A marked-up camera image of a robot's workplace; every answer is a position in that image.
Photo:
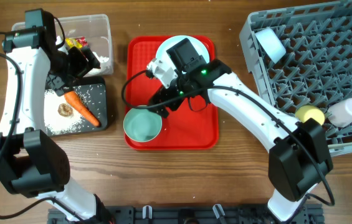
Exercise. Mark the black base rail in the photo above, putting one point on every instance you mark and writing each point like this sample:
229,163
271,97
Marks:
255,213

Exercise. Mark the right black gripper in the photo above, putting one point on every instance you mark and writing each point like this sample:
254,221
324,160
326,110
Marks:
174,102

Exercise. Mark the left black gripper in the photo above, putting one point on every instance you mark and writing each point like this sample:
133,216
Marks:
83,67

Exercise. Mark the mint green bowl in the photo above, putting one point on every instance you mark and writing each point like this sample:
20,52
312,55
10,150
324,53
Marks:
141,125

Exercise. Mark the white tissue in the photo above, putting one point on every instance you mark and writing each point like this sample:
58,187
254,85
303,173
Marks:
105,67

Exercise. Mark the pink plastic cup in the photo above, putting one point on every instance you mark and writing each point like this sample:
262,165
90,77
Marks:
341,113

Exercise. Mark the light blue plate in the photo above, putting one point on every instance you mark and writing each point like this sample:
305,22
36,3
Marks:
170,42

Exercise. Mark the clear plastic waste bin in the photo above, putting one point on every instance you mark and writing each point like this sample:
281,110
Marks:
97,31

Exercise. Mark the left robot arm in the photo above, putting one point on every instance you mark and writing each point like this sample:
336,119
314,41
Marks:
31,164

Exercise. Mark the red wrapper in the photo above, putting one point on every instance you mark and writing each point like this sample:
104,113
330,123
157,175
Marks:
82,41

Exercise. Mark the black plastic tray bin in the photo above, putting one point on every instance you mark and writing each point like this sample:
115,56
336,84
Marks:
97,93

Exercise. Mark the white plastic spoon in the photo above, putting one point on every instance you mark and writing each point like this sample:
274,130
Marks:
339,146

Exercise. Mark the brown mushroom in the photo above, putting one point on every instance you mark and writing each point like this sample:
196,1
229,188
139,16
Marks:
65,110

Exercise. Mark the light blue bowl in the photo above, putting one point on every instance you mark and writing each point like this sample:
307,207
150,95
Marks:
271,44

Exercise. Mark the grey dishwasher rack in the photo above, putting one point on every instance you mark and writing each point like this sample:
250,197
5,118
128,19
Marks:
317,67

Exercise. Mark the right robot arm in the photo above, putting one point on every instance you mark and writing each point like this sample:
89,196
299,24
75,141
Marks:
299,157

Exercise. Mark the orange carrot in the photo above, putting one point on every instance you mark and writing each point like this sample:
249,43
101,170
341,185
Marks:
73,100

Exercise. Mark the yellow plastic cup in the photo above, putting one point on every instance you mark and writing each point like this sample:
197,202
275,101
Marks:
306,112

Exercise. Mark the yellow candy wrapper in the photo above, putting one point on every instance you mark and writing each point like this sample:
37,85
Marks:
73,43

